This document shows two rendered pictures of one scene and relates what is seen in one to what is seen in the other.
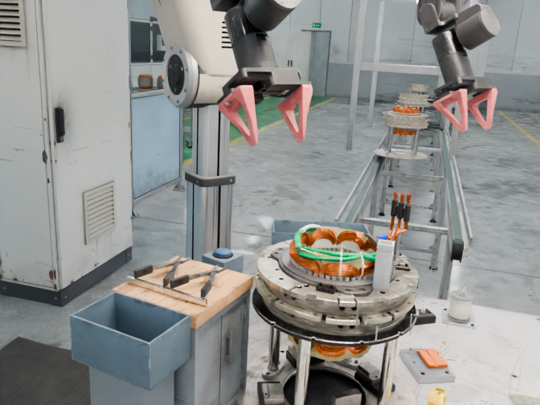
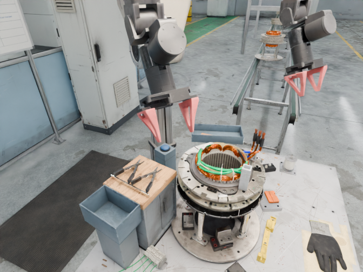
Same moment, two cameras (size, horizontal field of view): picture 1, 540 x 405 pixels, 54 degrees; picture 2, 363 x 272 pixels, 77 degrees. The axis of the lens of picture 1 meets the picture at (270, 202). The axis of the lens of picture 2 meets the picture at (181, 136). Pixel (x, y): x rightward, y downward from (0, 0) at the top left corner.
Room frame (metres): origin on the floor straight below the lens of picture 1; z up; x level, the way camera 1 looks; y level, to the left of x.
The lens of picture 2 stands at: (0.32, -0.07, 1.66)
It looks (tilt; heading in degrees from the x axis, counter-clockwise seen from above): 33 degrees down; 6
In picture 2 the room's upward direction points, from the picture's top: straight up
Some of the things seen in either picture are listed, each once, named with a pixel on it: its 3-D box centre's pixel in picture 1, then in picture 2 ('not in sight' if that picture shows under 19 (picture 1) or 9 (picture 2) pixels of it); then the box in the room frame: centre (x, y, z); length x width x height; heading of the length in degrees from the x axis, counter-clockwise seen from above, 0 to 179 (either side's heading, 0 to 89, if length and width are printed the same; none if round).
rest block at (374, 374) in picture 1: (371, 372); not in sight; (1.03, -0.25, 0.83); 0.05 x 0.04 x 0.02; 33
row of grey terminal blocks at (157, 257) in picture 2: not in sight; (155, 256); (0.79, 0.09, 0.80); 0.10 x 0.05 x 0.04; 59
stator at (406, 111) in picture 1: (404, 120); (272, 38); (3.89, -0.94, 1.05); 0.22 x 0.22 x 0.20
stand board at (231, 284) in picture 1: (185, 288); (141, 178); (0.94, 0.15, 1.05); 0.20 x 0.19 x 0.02; 154
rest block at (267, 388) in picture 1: (272, 391); (188, 220); (0.94, -0.03, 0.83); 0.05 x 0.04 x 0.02; 7
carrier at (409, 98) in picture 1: (411, 108); (277, 27); (5.83, -1.48, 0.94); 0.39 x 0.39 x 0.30
